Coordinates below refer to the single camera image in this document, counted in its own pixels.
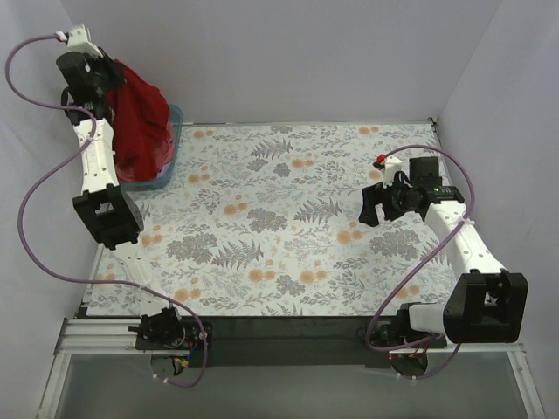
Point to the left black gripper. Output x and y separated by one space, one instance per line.
110 70

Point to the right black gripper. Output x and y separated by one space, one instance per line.
385 203

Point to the dark red t shirt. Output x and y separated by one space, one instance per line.
141 115

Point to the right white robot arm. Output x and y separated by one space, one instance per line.
487 303

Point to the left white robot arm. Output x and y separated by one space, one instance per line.
110 215

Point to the blue plastic basket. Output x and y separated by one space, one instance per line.
164 176

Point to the pink t shirt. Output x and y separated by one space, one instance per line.
164 155

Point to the floral patterned table mat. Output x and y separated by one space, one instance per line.
263 220

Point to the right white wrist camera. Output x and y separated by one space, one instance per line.
389 166

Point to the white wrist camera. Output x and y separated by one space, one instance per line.
389 166
78 39

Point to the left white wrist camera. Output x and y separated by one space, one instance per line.
78 39

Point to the aluminium frame rail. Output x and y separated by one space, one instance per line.
84 337

